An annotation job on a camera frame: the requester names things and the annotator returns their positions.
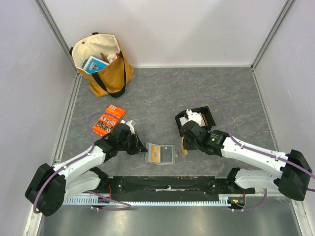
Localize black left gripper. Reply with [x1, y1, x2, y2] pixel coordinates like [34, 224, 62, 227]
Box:
[118, 131, 147, 155]

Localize grey card holder wallet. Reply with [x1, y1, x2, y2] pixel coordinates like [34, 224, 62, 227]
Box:
[145, 143, 179, 165]

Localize black card tray box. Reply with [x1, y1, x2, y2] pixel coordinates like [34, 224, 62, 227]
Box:
[175, 106, 216, 137]

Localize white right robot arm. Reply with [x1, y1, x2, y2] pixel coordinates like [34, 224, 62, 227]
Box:
[181, 121, 314, 201]

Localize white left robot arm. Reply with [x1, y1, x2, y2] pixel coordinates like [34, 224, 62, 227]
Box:
[25, 120, 147, 216]

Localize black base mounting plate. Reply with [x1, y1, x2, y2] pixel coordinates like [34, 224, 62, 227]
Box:
[96, 176, 255, 195]

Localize mustard canvas tote bag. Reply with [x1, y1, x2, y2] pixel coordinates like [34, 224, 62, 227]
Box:
[69, 32, 134, 98]

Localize blue book in bag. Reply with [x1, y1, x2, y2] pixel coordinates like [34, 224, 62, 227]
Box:
[83, 56, 109, 74]

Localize brown item in bag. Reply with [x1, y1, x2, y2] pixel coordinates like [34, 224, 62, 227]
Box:
[100, 53, 119, 64]

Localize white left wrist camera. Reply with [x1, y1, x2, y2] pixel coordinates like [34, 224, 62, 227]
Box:
[120, 119, 136, 134]

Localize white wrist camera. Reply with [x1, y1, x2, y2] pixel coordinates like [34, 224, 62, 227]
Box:
[120, 119, 136, 134]
[186, 110, 205, 127]

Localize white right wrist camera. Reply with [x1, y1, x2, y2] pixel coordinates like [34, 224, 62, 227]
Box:
[186, 110, 205, 127]

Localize slotted cable duct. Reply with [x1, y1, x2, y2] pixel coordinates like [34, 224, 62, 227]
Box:
[63, 194, 234, 207]

